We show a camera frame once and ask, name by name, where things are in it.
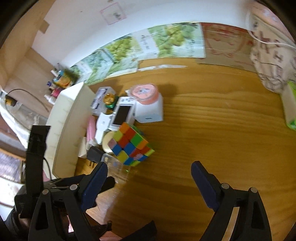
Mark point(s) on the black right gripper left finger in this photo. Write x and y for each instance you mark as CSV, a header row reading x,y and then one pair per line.
x,y
58,207

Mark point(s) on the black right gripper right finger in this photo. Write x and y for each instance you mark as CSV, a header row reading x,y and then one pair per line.
x,y
252,221

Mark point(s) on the pink hair rollers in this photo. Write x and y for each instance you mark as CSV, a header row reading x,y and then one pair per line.
x,y
91,128

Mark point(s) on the multicolour rubik's cube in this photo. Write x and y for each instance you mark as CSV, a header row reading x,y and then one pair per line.
x,y
129,146

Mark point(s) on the white handheld game console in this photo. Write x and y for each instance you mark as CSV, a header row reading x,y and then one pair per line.
x,y
123,113

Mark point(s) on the clear plastic box blue label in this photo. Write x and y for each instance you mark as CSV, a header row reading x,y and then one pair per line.
x,y
98,106

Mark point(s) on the green jar with gold lid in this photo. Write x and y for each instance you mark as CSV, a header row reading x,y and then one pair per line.
x,y
109,101

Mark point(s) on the white box with pink lid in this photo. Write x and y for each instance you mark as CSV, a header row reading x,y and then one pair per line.
x,y
148,103

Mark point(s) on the black charger plug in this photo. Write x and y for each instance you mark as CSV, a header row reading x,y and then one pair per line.
x,y
94,155

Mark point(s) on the clear plastic container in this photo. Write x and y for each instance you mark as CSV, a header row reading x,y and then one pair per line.
x,y
116,169

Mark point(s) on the white plastic storage bin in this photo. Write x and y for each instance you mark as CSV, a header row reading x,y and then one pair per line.
x,y
68,121

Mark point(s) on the white spray bottle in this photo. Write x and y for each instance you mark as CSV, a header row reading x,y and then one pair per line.
x,y
51,99

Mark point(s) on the orange juice carton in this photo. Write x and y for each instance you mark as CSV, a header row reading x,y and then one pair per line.
x,y
66,78

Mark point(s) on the green tissue pack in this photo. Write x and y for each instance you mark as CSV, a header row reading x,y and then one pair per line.
x,y
289,104

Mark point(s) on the brown cardboard panel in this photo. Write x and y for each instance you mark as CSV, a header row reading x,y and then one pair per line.
x,y
227,45

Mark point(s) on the green grape cardboard panel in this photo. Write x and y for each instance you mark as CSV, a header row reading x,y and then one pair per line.
x,y
121,56

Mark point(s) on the pink framed wall sticker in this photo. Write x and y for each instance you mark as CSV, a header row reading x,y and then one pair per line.
x,y
113,13

